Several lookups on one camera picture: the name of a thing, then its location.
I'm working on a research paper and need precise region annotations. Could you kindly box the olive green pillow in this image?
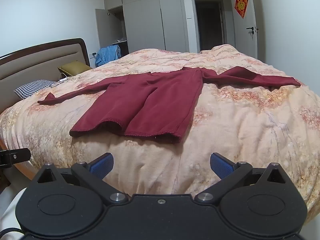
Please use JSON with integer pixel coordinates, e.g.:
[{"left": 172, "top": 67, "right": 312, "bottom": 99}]
[{"left": 58, "top": 61, "right": 92, "bottom": 77}]

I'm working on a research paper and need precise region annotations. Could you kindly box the red diamond door decoration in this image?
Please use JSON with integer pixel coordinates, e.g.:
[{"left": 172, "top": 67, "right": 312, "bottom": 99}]
[{"left": 234, "top": 0, "right": 249, "bottom": 19}]

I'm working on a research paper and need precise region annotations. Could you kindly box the grey built-in wardrobe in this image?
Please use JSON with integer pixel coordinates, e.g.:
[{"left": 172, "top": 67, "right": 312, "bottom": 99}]
[{"left": 95, "top": 0, "right": 190, "bottom": 55}]

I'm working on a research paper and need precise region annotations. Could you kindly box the floral beige blanket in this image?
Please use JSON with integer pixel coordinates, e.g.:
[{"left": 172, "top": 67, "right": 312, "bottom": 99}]
[{"left": 0, "top": 44, "right": 320, "bottom": 220}]

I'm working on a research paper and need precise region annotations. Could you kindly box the dark red sweater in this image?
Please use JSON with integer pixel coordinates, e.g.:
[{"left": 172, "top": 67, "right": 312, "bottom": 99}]
[{"left": 37, "top": 66, "right": 302, "bottom": 145}]

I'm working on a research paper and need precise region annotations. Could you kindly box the white room door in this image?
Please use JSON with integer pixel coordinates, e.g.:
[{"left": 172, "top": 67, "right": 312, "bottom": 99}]
[{"left": 229, "top": 0, "right": 258, "bottom": 58}]

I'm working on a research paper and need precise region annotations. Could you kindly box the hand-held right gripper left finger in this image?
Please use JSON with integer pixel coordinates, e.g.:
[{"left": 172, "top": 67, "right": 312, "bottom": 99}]
[{"left": 32, "top": 152, "right": 129, "bottom": 205}]

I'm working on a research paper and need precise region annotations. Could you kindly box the brown padded headboard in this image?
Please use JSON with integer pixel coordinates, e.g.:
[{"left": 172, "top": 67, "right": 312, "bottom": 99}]
[{"left": 0, "top": 38, "right": 91, "bottom": 180}]

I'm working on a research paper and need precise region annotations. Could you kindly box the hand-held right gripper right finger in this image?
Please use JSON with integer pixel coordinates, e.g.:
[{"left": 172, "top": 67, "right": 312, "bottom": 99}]
[{"left": 194, "top": 152, "right": 292, "bottom": 205}]

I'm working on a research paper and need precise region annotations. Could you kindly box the white charger with cable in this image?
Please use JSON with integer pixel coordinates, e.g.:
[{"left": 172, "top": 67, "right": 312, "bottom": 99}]
[{"left": 51, "top": 73, "right": 68, "bottom": 88}]

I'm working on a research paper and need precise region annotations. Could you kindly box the grey wardrobe door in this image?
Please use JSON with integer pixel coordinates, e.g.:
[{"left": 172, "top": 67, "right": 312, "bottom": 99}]
[{"left": 95, "top": 8, "right": 113, "bottom": 49}]

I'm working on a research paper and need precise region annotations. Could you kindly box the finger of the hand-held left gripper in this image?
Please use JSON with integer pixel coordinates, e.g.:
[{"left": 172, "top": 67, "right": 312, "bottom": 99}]
[{"left": 0, "top": 148, "right": 32, "bottom": 169}]

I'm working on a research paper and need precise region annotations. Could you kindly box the blue garment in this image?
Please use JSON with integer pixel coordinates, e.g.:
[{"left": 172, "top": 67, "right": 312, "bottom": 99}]
[{"left": 95, "top": 45, "right": 122, "bottom": 67}]

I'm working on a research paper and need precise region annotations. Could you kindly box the black white houndstooth pillow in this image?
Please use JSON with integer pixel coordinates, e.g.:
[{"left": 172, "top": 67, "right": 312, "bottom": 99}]
[{"left": 14, "top": 79, "right": 57, "bottom": 100}]

